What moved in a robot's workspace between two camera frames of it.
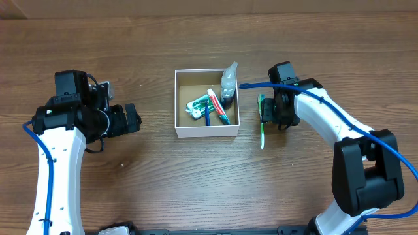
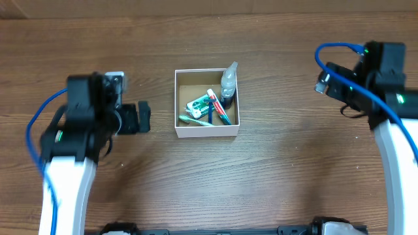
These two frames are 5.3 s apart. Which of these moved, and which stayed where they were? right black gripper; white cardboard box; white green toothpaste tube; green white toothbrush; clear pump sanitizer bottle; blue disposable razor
Moved: green white toothbrush; blue disposable razor; right black gripper
Stayed: white cardboard box; clear pump sanitizer bottle; white green toothpaste tube
